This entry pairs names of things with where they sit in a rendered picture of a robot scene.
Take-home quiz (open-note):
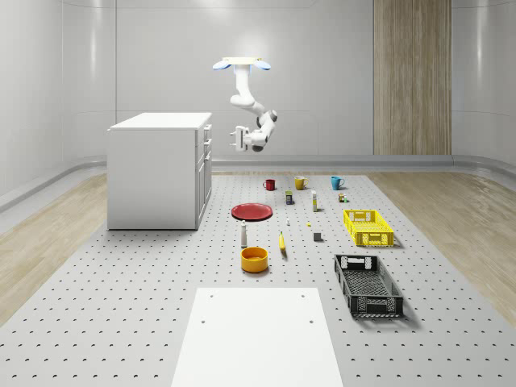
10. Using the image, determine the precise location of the yellow basket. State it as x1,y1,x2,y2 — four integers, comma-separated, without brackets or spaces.
343,209,395,248

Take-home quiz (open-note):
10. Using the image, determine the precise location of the white board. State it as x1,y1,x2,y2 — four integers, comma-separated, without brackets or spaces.
170,287,344,387

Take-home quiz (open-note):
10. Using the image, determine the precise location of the yellow bowl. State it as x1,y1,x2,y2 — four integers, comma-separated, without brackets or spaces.
240,246,269,273

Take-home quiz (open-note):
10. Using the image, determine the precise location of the red plate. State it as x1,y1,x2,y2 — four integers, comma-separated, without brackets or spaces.
231,202,274,222

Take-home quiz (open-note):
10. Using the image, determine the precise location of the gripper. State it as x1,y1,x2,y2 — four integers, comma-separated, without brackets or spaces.
229,125,248,153

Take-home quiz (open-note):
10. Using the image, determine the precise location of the dark grey basket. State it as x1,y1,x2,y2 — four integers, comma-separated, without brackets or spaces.
333,254,405,319

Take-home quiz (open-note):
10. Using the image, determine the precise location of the white cabinet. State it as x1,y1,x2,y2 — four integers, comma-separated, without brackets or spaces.
106,111,214,231

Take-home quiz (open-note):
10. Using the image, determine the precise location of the drone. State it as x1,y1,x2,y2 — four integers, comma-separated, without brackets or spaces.
212,56,272,74

